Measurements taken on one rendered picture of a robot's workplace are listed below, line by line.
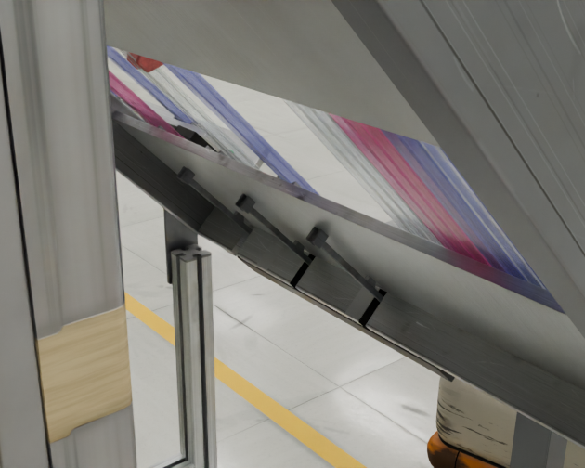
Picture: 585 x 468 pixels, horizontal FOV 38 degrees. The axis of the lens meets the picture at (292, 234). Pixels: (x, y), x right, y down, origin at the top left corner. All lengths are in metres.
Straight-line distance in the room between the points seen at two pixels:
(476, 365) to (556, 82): 0.52
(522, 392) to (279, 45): 0.43
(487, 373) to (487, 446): 0.84
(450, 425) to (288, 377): 0.55
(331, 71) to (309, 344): 1.81
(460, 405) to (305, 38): 1.26
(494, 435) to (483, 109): 1.35
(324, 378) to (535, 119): 1.79
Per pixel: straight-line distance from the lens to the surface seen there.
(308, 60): 0.40
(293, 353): 2.14
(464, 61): 0.24
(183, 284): 1.11
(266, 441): 1.84
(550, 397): 0.74
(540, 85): 0.27
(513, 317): 0.62
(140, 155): 0.99
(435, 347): 0.79
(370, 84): 0.38
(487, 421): 1.57
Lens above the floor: 1.09
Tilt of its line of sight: 22 degrees down
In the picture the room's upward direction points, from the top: 1 degrees clockwise
